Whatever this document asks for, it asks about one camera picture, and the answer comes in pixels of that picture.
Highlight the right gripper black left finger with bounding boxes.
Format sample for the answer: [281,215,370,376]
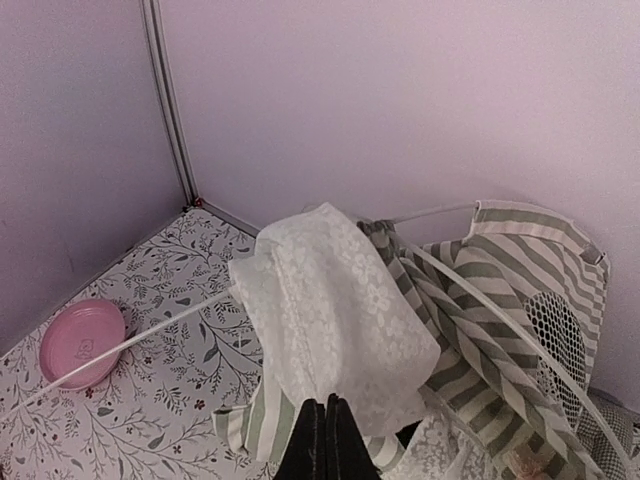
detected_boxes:
[273,399,327,480]

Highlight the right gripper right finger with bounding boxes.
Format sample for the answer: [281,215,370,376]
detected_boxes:
[325,394,378,480]

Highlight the striped pet tent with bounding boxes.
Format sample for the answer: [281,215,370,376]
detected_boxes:
[212,201,632,479]

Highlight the green checkered cushion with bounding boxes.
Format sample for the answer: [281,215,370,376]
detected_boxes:
[574,389,640,480]

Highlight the pink plate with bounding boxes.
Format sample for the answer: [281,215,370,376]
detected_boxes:
[39,299,126,383]

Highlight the left aluminium frame post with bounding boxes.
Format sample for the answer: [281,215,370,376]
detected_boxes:
[139,0,201,207]

